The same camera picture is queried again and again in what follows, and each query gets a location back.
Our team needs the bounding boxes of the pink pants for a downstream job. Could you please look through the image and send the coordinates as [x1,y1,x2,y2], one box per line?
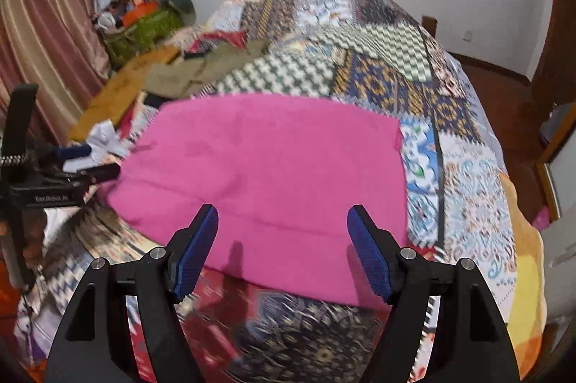
[107,94,407,310]

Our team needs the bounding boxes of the yellow cardboard box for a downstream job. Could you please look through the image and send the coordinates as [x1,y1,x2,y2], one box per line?
[68,46,180,141]

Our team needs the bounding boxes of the orange yellow blanket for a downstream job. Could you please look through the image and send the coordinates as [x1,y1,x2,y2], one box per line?
[499,172,547,379]

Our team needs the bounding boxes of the olive khaki garment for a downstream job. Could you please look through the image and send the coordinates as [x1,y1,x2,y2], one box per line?
[141,39,269,99]

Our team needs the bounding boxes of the pink slipper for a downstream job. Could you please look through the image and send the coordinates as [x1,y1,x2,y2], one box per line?
[532,206,553,231]

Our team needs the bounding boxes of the clutter pile with green bag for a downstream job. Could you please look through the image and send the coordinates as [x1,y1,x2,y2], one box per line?
[93,0,195,70]

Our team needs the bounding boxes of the wooden framed mirror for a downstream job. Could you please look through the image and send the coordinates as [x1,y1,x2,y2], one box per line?
[536,103,575,221]

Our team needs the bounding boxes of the patchwork patterned bedspread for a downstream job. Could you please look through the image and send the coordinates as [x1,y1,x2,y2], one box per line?
[9,0,517,382]

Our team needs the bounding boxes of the white wall socket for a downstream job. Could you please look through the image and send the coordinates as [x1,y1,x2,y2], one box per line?
[463,30,473,42]

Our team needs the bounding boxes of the wooden bed post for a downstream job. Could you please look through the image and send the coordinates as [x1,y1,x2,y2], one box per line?
[421,15,437,37]

